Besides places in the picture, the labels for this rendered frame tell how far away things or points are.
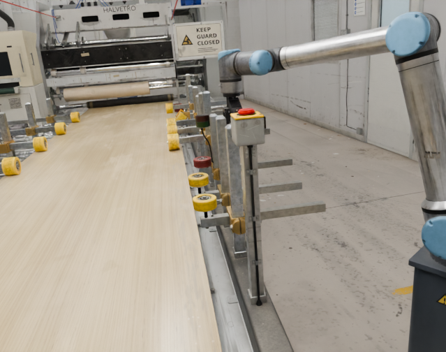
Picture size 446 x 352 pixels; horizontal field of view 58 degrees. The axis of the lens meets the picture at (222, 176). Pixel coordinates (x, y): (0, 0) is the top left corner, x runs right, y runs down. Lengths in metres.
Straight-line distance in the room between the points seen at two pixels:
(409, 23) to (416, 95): 0.20
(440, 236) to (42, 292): 1.09
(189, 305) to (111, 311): 0.15
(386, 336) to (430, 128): 1.20
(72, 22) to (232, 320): 3.60
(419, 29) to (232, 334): 0.98
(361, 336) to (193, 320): 1.49
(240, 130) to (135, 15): 3.43
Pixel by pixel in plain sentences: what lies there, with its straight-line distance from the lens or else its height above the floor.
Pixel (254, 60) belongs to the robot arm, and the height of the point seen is 1.32.
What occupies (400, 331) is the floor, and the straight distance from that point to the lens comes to 2.27.
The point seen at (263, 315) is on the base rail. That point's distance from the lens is 1.13.
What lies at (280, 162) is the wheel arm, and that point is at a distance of 1.88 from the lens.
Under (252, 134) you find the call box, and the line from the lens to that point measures 0.96.
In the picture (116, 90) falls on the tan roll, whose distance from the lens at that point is 4.05.
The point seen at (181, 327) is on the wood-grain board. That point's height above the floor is 0.90.
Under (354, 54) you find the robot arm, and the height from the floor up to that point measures 1.32.
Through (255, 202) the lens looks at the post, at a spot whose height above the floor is 1.00.
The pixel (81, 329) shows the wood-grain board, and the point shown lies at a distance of 0.85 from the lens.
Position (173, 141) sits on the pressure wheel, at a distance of 2.01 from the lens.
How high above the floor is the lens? 1.38
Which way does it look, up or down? 18 degrees down
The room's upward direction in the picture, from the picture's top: 5 degrees counter-clockwise
